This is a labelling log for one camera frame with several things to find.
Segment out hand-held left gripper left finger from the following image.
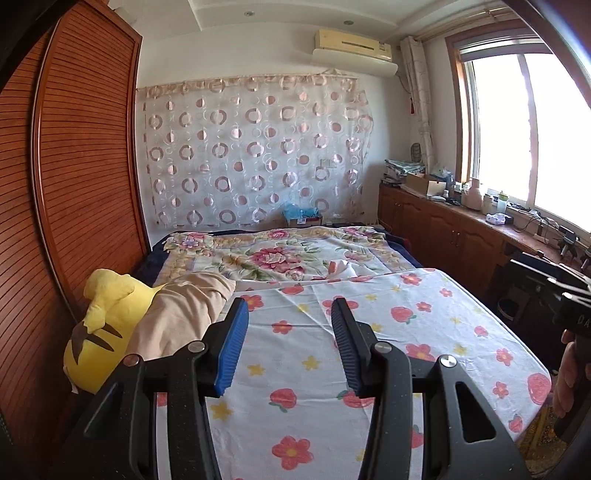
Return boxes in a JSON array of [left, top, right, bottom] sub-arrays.
[[81, 296, 250, 480]]

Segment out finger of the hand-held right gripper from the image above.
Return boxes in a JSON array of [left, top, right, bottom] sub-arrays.
[[509, 258, 568, 291]]

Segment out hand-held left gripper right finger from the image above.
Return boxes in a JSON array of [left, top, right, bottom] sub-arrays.
[[331, 298, 532, 480]]

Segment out beige printed T-shirt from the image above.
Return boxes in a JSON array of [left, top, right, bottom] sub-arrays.
[[124, 271, 237, 363]]

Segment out person's right hand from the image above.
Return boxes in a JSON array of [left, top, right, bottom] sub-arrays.
[[553, 330, 578, 418]]

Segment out white strawberry print sheet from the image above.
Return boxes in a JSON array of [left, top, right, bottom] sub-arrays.
[[152, 268, 552, 480]]

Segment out floral blanket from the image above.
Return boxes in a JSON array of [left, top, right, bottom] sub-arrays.
[[152, 225, 426, 289]]

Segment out low wooden cabinet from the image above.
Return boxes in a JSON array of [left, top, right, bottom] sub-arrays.
[[379, 182, 591, 301]]

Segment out yellow plush toy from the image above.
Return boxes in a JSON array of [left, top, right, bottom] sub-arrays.
[[62, 268, 167, 395]]

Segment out cardboard box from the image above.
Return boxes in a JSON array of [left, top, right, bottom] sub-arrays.
[[402, 173, 446, 197]]

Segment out blue plastic package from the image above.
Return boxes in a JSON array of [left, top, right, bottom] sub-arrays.
[[283, 202, 324, 227]]

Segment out wooden framed window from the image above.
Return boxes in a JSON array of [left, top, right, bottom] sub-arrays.
[[445, 34, 591, 222]]

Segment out sheer circle-patterned curtain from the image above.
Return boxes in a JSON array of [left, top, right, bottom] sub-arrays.
[[136, 74, 375, 229]]

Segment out bundled patterned window curtain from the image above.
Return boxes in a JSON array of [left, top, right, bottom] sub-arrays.
[[399, 36, 439, 174]]

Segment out wooden slatted wardrobe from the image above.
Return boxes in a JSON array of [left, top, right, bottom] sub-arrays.
[[0, 0, 153, 462]]

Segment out black cable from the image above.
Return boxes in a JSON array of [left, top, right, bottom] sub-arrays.
[[512, 208, 565, 237]]

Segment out wall air conditioner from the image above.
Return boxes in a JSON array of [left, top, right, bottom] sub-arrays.
[[312, 28, 399, 77]]

